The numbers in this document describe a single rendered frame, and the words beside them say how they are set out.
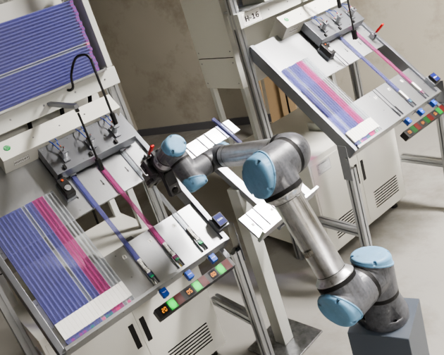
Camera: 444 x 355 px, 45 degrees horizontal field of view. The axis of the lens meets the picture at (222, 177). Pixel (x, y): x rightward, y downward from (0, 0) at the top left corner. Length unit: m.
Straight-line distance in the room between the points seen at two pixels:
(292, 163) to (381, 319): 0.54
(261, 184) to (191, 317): 1.11
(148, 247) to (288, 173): 0.70
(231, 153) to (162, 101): 4.26
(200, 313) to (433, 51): 3.14
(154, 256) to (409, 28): 3.36
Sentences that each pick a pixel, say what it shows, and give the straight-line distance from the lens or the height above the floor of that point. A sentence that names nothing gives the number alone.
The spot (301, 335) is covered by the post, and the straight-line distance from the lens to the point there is 2.58.
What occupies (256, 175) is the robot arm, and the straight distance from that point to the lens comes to 1.41.
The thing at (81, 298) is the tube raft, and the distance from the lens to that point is 1.84.
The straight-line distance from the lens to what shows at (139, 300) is 1.84.
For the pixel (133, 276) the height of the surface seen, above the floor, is 0.77.
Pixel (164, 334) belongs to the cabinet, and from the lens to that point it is 2.36.
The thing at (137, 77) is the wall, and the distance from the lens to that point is 6.02.
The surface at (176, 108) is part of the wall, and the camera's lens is 5.88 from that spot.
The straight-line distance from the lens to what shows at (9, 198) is 2.04.
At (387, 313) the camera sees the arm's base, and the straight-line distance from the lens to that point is 1.67.
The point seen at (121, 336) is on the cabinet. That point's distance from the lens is 2.25.
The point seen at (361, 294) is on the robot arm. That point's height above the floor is 0.74.
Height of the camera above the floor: 1.68
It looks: 22 degrees down
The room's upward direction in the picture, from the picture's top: 18 degrees counter-clockwise
